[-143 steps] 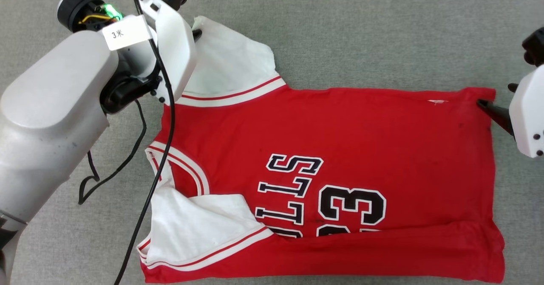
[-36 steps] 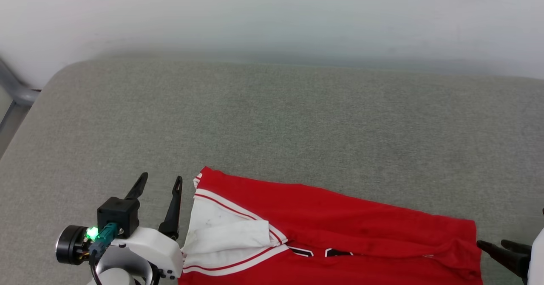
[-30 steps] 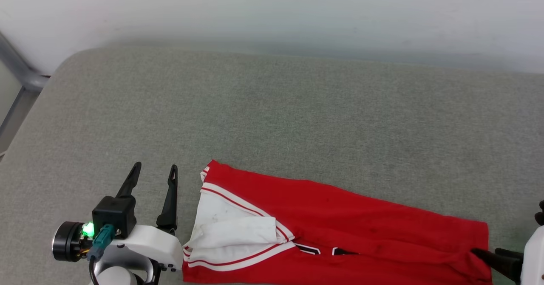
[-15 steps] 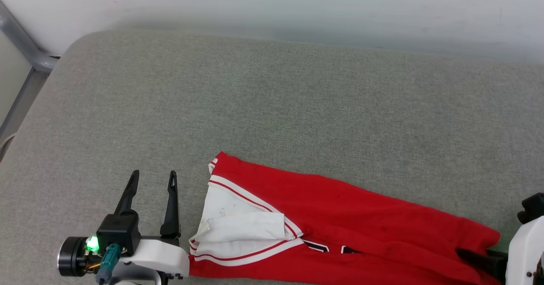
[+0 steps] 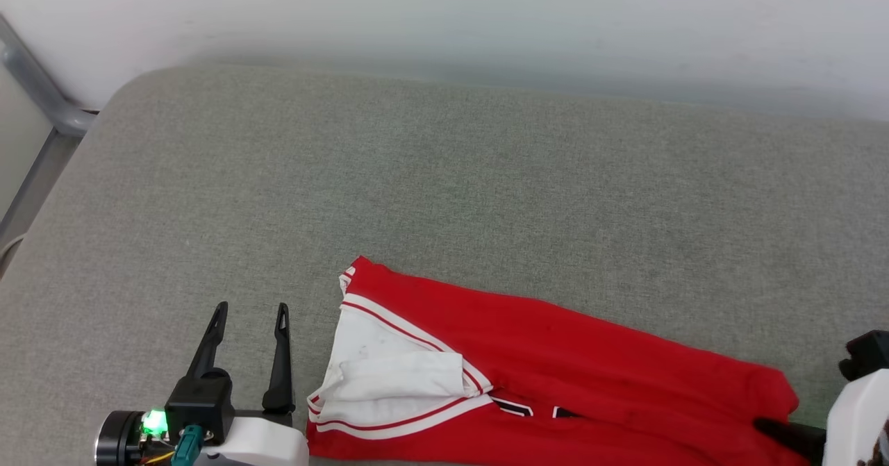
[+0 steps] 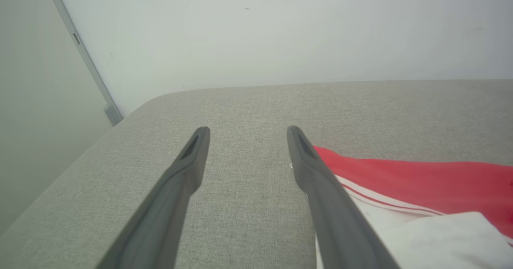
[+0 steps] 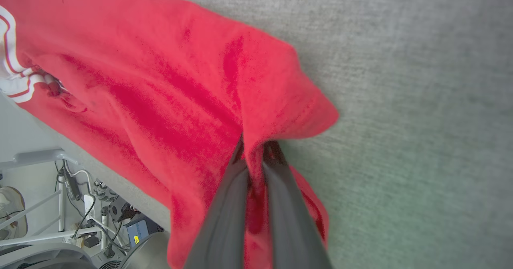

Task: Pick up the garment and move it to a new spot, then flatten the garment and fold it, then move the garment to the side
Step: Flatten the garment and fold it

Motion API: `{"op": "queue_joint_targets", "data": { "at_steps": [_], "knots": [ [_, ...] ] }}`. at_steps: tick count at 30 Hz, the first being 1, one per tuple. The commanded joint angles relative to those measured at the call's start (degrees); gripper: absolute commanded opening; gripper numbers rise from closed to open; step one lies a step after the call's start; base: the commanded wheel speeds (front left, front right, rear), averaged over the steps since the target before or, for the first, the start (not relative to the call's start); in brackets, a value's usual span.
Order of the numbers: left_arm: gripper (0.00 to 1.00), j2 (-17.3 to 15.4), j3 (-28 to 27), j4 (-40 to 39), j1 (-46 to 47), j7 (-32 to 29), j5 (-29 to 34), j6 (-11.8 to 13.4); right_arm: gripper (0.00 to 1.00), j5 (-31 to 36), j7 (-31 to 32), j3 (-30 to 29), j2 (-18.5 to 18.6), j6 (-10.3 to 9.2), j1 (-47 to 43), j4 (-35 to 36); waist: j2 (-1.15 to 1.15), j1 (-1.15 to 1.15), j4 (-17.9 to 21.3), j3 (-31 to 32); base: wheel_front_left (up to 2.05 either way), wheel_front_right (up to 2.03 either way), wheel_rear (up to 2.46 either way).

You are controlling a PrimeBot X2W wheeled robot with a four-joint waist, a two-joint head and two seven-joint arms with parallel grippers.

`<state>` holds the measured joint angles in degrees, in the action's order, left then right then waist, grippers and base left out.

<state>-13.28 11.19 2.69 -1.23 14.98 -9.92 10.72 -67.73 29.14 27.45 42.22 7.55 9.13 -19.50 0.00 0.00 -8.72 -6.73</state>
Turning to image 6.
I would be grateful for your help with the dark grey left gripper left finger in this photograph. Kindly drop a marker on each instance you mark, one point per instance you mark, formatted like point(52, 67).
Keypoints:
point(168, 209)

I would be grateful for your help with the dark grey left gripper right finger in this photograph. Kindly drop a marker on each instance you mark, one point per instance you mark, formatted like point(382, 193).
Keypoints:
point(332, 221)

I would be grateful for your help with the red and white shirt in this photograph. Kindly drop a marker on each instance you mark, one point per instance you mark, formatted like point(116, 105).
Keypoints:
point(441, 181)

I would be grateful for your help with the grey metal wall trim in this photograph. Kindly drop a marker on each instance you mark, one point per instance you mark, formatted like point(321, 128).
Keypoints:
point(85, 58)

